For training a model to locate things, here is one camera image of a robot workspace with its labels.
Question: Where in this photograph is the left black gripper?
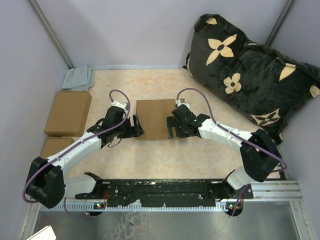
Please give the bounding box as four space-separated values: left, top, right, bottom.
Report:
113 114 144 139

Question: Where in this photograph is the brown cardboard box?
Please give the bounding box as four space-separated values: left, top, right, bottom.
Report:
136 99 176 141

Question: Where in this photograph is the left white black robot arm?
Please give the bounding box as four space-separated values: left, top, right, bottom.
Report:
22 106 144 209

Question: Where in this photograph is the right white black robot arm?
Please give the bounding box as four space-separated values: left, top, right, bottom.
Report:
166 103 281 200

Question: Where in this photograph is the upper folded cardboard box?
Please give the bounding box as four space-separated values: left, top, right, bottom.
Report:
44 91 92 137

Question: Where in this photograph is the folded cardboard box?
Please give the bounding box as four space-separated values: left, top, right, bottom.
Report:
44 91 92 137
40 137 74 159

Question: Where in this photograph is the lower folded cardboard box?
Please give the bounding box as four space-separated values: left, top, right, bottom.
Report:
40 137 74 159

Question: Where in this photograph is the grey folded cloth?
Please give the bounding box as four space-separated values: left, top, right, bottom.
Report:
61 64 94 92

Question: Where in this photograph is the black floral plush cushion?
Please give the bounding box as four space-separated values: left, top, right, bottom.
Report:
185 14 320 144

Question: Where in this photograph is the white object at bottom corner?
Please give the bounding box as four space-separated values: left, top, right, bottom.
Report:
27 225 57 240

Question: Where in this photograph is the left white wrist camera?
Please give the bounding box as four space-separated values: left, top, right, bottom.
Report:
111 100 129 111

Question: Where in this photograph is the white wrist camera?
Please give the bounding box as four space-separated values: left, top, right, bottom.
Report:
175 98 188 107
111 100 129 111

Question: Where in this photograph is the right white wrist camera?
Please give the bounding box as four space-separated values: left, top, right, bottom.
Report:
175 98 188 107

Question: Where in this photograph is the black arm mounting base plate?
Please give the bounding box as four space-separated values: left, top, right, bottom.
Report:
75 179 241 208

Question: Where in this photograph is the aluminium frame rail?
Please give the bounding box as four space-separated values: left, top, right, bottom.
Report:
52 179 302 216

